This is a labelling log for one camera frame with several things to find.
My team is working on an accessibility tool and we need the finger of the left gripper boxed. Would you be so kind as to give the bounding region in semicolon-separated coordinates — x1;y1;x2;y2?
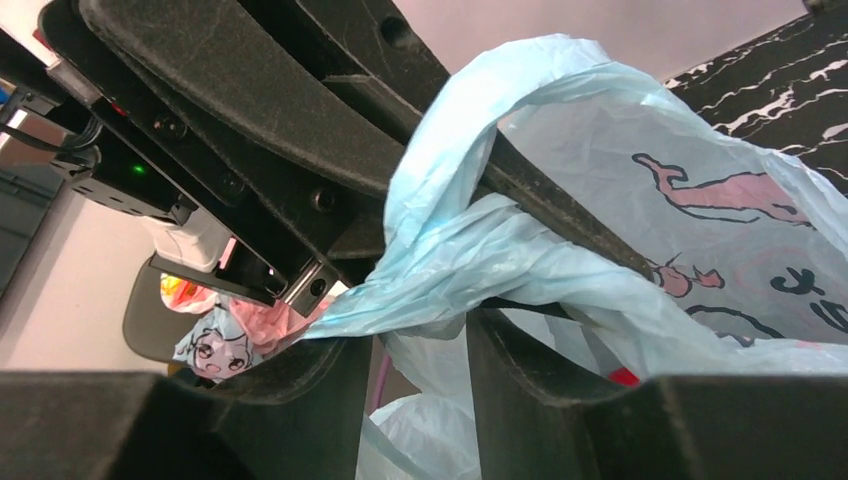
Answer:
473;131;653;280

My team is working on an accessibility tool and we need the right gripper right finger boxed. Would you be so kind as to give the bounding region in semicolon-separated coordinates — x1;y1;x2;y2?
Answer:
466;309;847;479

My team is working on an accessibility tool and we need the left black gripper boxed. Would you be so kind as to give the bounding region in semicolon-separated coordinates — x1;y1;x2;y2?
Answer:
1;1;448;310

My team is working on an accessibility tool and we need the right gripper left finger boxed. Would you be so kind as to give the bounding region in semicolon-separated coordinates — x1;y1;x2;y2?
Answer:
1;338;372;479

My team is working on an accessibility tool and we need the light blue plastic bag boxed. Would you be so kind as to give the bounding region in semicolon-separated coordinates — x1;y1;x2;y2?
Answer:
307;34;847;479

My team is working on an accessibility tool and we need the red bell pepper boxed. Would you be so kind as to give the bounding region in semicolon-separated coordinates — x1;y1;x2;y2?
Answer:
608;367;641;387

